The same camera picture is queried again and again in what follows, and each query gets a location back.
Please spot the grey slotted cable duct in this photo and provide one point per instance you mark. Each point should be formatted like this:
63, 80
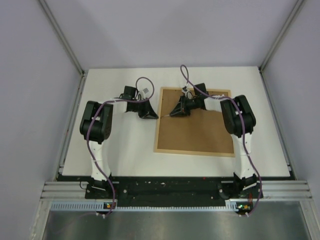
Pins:
105, 206

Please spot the light wooden picture frame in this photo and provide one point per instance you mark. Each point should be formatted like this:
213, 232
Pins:
202, 133

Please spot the aluminium corner post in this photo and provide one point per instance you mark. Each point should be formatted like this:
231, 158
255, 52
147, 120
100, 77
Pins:
298, 6
60, 35

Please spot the left aluminium corner post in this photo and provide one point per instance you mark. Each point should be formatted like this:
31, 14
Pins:
60, 35

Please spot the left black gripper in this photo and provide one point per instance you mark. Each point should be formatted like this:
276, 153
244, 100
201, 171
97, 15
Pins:
148, 110

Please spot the aluminium front rail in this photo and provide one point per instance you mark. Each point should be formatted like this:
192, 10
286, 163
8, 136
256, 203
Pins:
273, 190

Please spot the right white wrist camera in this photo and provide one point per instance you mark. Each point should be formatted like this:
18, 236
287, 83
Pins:
187, 93

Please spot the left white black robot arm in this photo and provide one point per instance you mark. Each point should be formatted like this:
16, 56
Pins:
96, 128

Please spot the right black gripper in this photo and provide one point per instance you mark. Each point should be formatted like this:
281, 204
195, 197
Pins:
181, 109

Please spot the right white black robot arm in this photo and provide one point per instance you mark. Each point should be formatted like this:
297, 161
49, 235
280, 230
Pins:
239, 121

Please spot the right aluminium corner post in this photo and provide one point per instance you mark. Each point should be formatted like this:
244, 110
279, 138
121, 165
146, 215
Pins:
298, 6

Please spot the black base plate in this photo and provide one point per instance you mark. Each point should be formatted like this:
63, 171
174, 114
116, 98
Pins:
161, 192

